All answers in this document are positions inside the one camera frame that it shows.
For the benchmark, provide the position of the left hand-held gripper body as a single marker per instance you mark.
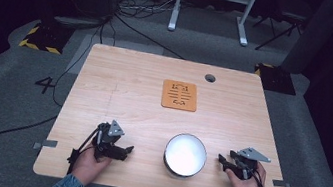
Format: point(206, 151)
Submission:
point(106, 138)

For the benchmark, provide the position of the grey pillar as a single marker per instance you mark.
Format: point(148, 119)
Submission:
point(319, 33)

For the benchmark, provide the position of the black tripod stand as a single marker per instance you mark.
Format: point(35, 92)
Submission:
point(283, 22)

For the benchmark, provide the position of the white bowl with dark rim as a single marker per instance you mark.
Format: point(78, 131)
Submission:
point(185, 155)

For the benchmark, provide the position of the orange square coaster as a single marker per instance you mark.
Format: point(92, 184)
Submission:
point(180, 95)

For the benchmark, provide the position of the person's left hand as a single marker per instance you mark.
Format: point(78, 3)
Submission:
point(88, 167)

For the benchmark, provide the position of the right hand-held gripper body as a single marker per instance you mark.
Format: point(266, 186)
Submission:
point(247, 163)

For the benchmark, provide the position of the grey tape strip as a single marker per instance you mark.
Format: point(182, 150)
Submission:
point(281, 184)
point(45, 144)

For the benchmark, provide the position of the black yellow striped base plate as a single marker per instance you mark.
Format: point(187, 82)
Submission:
point(276, 79)
point(46, 39)

